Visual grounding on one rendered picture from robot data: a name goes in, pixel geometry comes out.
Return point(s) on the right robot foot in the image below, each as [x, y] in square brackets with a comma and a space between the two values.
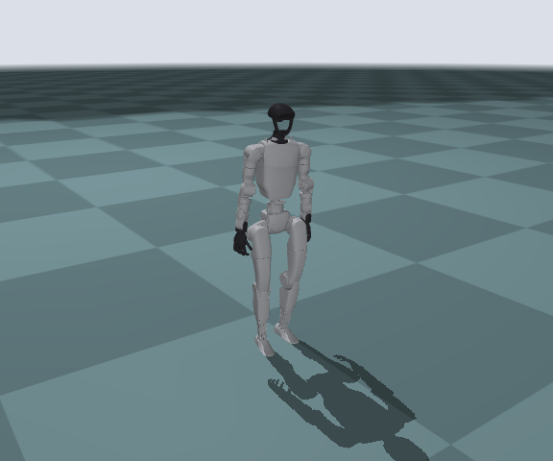
[264, 346]

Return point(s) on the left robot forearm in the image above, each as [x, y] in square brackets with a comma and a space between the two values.
[306, 203]

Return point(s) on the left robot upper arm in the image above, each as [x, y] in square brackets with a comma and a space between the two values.
[305, 183]

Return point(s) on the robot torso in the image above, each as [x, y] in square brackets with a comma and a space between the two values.
[276, 174]

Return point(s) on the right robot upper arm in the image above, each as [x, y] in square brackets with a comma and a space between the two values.
[252, 154]

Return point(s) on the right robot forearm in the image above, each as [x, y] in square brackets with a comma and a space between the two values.
[242, 213]

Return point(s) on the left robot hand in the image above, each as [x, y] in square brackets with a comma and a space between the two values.
[307, 221]

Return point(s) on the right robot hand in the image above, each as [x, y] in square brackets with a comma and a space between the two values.
[240, 239]

